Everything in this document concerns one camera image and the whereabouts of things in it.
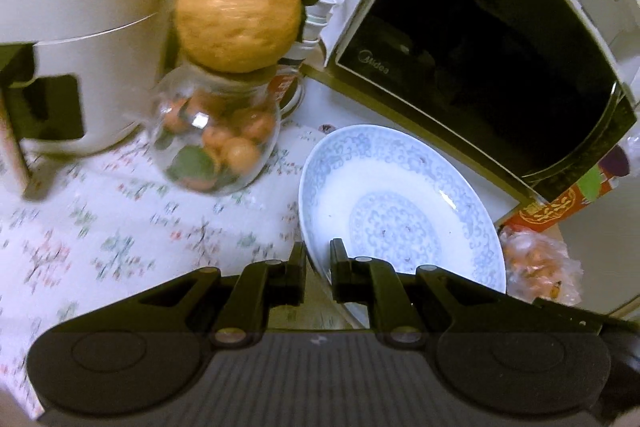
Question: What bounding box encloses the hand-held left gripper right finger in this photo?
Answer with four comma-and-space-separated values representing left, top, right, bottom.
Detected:
330, 239, 542, 347

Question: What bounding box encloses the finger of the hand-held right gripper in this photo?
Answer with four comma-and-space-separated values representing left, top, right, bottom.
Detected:
532, 298, 608, 335

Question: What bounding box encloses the plastic bag of oranges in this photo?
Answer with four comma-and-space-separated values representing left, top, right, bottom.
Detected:
500, 227, 584, 308

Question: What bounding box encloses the blue patterned plate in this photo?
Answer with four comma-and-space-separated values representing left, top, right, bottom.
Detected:
298, 124, 507, 328

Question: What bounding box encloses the clear glass jar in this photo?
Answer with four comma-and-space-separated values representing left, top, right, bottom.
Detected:
145, 62, 306, 195

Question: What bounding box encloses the floral tablecloth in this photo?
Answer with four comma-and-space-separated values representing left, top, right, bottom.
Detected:
0, 117, 361, 418

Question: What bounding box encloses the stack of white cups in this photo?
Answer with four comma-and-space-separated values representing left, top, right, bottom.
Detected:
290, 0, 337, 64

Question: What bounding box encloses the black glass microwave oven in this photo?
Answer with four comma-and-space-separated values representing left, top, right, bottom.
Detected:
320, 0, 638, 202

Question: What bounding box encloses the cluster of small oranges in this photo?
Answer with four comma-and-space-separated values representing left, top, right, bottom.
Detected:
160, 89, 278, 190

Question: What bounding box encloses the red printed gift box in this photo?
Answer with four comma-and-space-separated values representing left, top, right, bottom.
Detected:
497, 142, 633, 233

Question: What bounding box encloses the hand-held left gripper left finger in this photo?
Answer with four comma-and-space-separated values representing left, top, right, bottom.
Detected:
100, 241, 308, 347

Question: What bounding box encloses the large yellow pomelo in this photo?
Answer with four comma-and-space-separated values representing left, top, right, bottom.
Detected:
175, 0, 304, 74

